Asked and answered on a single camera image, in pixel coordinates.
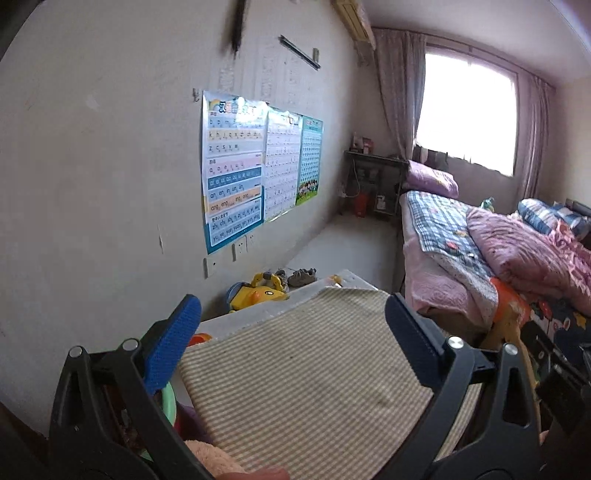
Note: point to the metal wall rail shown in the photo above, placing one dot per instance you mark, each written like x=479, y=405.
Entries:
x=300, y=51

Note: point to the white wall socket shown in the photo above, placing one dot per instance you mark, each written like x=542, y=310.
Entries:
x=239, y=250
x=212, y=266
x=251, y=242

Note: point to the dark hanging wall item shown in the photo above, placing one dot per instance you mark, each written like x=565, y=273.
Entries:
x=238, y=27

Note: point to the white storage box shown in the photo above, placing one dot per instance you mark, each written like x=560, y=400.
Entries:
x=258, y=318

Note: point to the sheer purple curtain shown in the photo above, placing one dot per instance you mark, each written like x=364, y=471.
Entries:
x=538, y=138
x=397, y=92

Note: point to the dark side shelf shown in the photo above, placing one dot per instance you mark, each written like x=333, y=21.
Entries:
x=374, y=159

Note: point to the red container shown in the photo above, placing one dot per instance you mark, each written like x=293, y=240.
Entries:
x=362, y=204

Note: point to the green red bin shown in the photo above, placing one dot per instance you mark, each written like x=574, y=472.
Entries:
x=168, y=404

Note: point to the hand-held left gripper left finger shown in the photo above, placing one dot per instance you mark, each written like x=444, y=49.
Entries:
x=173, y=344

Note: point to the beige striped tablecloth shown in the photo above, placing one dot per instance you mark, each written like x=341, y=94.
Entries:
x=323, y=383

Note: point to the small yellow toy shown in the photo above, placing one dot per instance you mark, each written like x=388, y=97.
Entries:
x=334, y=278

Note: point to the blue phonics wall poster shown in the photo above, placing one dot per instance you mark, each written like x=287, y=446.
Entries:
x=231, y=175

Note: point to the dark headboard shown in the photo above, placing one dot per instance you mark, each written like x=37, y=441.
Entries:
x=581, y=212

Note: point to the blue striped pillow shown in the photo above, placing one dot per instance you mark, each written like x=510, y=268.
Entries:
x=545, y=217

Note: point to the blue plaid quilt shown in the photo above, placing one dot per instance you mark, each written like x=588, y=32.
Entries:
x=443, y=226

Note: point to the wall air conditioner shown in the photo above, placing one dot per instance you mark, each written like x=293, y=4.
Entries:
x=355, y=18

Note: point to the green toy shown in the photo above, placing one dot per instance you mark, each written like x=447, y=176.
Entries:
x=487, y=203

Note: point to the yellow duck toy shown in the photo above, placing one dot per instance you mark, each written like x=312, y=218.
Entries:
x=256, y=295

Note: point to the bright window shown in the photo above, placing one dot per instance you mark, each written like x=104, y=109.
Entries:
x=466, y=106

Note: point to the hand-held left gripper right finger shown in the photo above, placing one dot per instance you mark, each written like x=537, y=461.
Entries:
x=413, y=346

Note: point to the white chart wall poster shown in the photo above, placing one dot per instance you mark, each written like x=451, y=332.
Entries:
x=281, y=166

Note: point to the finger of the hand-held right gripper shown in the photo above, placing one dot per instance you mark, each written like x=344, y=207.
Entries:
x=545, y=344

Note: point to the small items on desk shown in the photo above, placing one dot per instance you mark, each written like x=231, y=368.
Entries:
x=362, y=144

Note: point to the green chart wall poster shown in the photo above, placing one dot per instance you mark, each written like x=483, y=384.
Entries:
x=309, y=157

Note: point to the small white container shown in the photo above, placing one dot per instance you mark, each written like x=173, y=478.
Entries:
x=381, y=203

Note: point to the purple pillow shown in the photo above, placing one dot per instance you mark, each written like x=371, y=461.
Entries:
x=431, y=177

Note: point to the brown plush stool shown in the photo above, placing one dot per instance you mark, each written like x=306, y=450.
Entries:
x=212, y=459

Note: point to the cartoon printed blanket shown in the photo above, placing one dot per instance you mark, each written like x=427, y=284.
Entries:
x=563, y=318

